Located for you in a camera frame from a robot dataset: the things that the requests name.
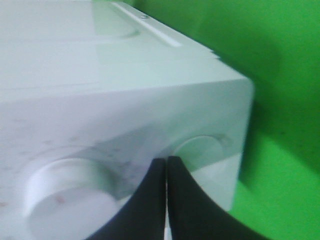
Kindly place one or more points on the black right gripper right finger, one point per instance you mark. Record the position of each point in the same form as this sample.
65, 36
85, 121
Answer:
193, 215

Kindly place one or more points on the lower white timer knob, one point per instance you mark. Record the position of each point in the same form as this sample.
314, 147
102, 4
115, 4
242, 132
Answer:
69, 199

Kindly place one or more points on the round white door button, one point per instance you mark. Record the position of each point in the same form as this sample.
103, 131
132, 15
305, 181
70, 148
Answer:
201, 151

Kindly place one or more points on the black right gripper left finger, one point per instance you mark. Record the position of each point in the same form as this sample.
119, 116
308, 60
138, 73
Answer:
143, 216

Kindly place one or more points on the white microwave oven body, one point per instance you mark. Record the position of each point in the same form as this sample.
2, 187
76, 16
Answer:
102, 81

